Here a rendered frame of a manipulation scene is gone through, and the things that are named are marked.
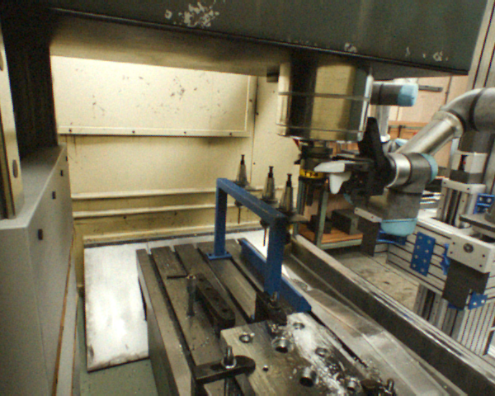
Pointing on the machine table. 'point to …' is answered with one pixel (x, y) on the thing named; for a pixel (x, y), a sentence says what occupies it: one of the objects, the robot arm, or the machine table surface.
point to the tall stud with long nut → (190, 293)
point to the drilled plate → (261, 379)
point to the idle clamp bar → (207, 292)
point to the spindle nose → (323, 101)
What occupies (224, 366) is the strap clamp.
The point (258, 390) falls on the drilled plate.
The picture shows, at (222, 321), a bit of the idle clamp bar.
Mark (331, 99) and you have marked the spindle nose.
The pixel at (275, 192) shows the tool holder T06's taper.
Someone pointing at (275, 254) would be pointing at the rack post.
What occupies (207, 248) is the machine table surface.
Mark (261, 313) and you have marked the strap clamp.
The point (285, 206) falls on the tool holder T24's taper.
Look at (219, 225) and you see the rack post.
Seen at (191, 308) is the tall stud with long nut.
